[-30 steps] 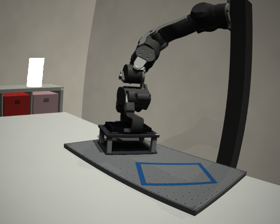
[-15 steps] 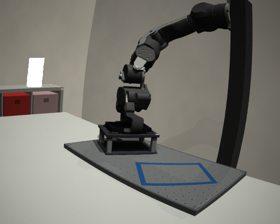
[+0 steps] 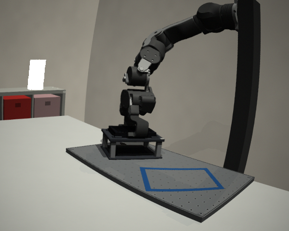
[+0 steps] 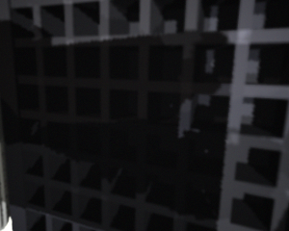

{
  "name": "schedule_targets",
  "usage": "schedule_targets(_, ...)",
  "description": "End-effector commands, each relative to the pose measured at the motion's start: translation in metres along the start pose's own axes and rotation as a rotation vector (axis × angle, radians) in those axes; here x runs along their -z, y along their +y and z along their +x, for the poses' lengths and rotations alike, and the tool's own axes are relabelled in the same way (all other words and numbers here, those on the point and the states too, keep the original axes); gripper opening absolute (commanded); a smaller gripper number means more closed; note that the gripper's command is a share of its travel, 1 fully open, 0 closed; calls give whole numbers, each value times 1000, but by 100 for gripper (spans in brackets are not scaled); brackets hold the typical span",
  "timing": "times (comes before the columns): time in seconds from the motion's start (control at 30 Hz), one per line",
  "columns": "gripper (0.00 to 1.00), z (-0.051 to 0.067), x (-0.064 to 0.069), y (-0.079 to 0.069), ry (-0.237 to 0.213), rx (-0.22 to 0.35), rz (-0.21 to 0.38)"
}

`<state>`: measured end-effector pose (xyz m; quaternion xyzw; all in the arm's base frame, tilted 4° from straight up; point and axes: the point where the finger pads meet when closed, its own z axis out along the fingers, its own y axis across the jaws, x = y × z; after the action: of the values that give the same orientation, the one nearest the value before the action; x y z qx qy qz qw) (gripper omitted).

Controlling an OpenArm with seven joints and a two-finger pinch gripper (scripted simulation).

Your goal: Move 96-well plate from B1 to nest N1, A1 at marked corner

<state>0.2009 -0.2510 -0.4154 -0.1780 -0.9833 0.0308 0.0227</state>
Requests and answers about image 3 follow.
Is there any blue tape rectangle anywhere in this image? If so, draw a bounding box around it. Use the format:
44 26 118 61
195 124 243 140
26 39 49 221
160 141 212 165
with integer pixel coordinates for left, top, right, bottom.
140 167 224 192

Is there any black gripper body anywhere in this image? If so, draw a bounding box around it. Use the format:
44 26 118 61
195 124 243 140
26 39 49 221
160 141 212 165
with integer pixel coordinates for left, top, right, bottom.
120 84 156 116

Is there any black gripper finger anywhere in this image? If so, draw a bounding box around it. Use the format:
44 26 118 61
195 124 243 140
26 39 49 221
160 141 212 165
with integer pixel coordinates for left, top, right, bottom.
118 104 135 126
128 95 149 137

